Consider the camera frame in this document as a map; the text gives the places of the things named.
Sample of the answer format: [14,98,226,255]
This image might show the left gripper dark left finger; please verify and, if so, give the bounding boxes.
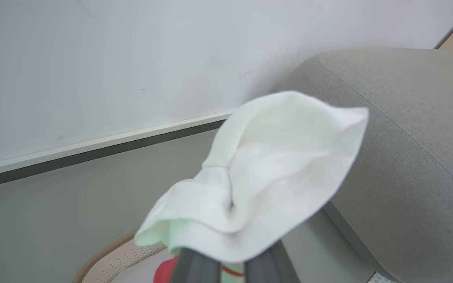
[169,248,221,283]

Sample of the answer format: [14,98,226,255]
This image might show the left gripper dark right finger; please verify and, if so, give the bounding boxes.
[244,241,300,283]

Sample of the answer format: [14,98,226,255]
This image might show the red garment with white stripes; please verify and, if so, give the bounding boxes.
[154,255,245,283]

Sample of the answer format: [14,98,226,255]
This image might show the white cloth garment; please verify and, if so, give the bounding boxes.
[134,90,370,264]

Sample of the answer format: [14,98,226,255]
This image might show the cream perforated laundry basket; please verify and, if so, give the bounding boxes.
[73,231,180,283]

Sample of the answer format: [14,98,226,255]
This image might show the pale blue-white cloth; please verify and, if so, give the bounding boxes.
[122,252,176,283]

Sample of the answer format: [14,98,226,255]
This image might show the grey patterned floor mat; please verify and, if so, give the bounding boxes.
[366,271,399,283]

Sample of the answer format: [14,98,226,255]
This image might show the white and black baseboard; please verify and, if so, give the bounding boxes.
[0,111,235,191]

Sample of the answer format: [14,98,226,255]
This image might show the grey fabric sofa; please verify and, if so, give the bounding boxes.
[278,48,453,283]

